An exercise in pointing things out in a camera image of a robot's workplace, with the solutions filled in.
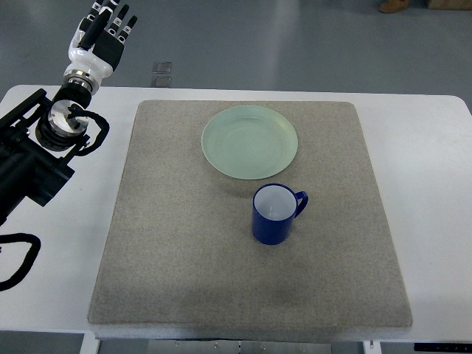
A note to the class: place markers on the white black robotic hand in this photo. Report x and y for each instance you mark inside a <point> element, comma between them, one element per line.
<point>94,50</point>

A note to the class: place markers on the blue mug white inside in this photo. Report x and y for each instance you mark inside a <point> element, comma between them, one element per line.
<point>274,208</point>

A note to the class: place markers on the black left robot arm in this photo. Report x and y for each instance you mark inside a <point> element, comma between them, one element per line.
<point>40,136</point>

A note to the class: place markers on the metal floor plate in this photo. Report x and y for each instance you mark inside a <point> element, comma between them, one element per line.
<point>161,74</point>

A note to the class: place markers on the light green plate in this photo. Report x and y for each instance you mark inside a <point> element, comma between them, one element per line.
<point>249,142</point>

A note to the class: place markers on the grey felt mat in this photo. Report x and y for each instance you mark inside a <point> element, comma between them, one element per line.
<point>180,251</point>

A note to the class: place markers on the brown shoe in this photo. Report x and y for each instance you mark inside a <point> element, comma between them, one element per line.
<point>393,6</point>

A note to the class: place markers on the cardboard box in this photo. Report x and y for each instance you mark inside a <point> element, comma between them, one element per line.
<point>449,4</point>

